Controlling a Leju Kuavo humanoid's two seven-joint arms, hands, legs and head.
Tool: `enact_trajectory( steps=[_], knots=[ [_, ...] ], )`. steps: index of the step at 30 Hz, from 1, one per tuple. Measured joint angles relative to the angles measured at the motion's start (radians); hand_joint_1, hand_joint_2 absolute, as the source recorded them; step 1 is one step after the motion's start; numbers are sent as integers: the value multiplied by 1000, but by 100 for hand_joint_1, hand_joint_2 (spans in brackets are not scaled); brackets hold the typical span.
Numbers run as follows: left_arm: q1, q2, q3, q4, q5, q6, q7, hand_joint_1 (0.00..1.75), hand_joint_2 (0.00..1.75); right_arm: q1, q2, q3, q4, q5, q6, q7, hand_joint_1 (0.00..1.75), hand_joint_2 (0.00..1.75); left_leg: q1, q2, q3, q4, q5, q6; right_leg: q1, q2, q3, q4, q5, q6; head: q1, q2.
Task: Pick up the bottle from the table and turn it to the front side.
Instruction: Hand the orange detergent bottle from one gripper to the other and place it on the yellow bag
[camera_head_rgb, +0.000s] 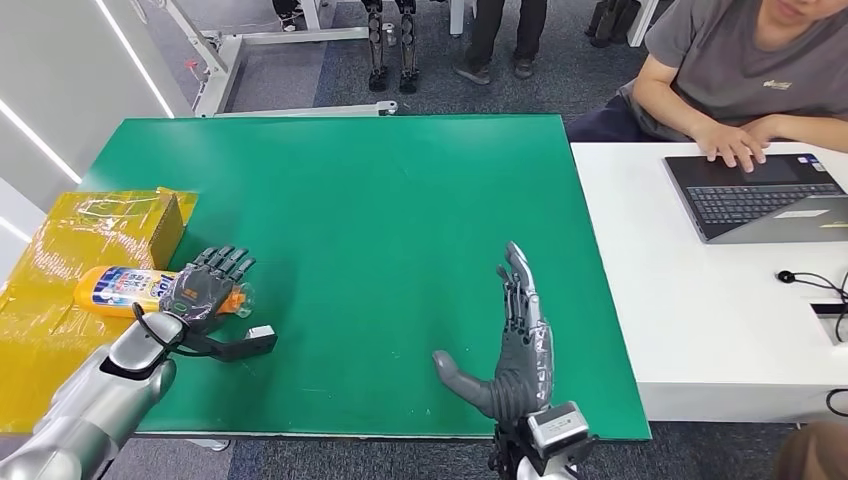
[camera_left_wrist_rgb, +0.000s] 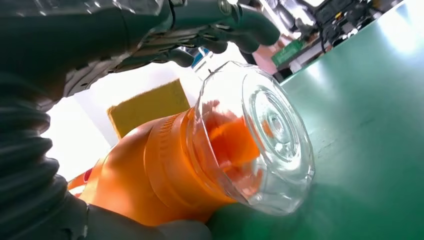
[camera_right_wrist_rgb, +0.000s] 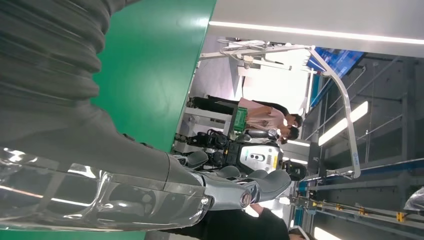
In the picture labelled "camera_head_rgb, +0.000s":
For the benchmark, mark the black and silver humanoid robot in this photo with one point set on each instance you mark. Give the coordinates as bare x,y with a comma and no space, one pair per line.
376,46

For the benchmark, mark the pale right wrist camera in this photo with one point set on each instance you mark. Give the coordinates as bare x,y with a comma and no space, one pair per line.
558,427

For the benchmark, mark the white gantry frame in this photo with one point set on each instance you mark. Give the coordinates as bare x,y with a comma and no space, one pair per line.
222,60

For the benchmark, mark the yellow taped cardboard box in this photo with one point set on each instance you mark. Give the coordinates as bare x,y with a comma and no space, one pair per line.
46,358

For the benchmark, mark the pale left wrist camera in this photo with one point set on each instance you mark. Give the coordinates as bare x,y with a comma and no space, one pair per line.
260,338

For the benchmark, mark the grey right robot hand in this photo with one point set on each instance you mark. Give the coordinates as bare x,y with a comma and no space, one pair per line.
523,358

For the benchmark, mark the orange bottle with printed label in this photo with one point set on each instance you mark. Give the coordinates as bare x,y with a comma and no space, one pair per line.
116,291

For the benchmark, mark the dark grey laptop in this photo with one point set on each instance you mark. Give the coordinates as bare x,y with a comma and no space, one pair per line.
762,199

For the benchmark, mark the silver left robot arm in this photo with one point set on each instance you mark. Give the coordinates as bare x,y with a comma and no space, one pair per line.
99,404

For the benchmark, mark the person's right hand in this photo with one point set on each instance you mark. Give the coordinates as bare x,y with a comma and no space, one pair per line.
729,146

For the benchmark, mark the person's left hand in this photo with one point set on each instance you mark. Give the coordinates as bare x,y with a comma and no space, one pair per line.
767,129

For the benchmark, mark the person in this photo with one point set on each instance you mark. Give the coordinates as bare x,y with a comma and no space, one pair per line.
735,60
490,33
815,457
283,13

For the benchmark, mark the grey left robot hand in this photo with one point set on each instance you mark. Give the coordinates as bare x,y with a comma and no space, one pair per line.
205,291

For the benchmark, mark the white wall light strip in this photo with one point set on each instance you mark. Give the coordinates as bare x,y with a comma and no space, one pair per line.
132,56
36,139

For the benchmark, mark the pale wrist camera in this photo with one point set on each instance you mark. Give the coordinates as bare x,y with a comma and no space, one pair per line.
260,338
558,427

